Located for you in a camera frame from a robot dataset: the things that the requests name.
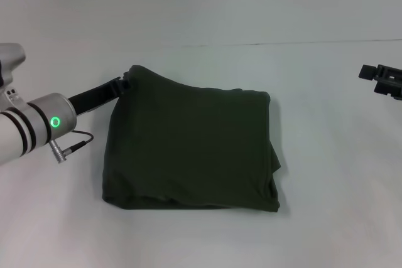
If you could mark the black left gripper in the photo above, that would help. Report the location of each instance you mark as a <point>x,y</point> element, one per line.
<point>94,97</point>

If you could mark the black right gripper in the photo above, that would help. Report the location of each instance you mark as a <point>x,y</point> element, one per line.
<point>389,83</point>

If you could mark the dark green t-shirt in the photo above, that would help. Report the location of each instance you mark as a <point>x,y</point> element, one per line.
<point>191,142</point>

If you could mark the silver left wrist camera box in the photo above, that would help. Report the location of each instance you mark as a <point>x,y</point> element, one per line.
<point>11,67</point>

